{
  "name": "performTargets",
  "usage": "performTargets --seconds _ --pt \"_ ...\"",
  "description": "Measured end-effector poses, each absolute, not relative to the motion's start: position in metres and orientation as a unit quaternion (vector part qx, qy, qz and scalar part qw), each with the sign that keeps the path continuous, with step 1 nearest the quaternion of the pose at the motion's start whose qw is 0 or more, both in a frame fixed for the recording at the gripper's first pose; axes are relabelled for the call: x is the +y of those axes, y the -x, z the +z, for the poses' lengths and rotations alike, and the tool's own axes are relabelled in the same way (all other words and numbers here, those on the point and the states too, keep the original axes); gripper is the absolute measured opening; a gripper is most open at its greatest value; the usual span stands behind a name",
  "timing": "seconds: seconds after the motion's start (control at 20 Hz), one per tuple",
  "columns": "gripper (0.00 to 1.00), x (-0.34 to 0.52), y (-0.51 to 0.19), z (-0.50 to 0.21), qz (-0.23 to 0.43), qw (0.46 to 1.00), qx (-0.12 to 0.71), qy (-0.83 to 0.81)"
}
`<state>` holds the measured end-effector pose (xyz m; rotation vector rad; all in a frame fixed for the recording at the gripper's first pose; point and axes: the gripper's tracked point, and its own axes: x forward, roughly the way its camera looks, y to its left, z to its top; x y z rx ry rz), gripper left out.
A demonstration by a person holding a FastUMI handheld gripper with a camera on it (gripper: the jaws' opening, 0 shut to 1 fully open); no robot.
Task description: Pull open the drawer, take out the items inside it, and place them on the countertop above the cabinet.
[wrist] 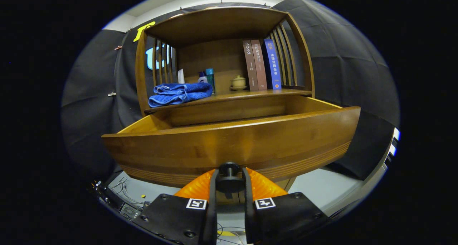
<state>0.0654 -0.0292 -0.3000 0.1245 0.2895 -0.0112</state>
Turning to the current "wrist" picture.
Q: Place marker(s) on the teal blue bottle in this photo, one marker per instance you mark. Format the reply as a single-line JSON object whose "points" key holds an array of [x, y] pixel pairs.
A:
{"points": [[210, 80]]}

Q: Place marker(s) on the blue book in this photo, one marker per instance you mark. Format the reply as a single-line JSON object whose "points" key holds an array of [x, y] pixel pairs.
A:
{"points": [[273, 66]]}

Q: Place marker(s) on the brown wooden cabinet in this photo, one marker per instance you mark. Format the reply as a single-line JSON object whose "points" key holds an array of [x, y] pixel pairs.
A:
{"points": [[214, 26]]}

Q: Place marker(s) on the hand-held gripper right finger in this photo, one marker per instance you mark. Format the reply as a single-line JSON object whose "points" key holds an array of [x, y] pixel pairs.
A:
{"points": [[248, 220]]}

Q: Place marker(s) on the white tube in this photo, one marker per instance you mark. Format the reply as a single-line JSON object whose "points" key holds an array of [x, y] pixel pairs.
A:
{"points": [[181, 77]]}

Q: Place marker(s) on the white bottle with blue cap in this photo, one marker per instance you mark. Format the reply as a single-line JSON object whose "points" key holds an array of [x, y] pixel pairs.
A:
{"points": [[203, 79]]}

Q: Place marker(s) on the folded blue towel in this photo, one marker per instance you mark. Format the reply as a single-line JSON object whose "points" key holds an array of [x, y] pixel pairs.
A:
{"points": [[179, 94]]}

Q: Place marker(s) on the wooden countertop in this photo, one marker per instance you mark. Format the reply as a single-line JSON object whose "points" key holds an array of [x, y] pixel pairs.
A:
{"points": [[250, 94]]}

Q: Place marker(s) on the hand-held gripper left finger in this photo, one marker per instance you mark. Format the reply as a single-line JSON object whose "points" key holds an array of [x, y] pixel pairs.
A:
{"points": [[213, 216]]}

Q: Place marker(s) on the brown wooden drawer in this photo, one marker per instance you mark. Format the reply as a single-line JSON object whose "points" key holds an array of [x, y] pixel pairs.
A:
{"points": [[214, 148]]}

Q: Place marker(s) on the black drawer knob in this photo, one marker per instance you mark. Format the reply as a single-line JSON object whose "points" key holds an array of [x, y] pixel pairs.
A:
{"points": [[229, 177]]}

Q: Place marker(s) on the dark brown book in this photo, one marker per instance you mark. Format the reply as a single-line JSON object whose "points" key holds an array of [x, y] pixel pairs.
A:
{"points": [[250, 66]]}

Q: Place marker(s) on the reddish brown book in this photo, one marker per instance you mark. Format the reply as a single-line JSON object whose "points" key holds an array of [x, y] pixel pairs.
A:
{"points": [[259, 66]]}

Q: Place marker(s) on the black electronics box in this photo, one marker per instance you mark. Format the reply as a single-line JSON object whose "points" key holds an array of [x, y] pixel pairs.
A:
{"points": [[123, 209]]}

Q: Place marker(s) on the yellow-green lidded teacup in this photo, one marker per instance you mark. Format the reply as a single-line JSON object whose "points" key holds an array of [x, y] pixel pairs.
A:
{"points": [[238, 83]]}

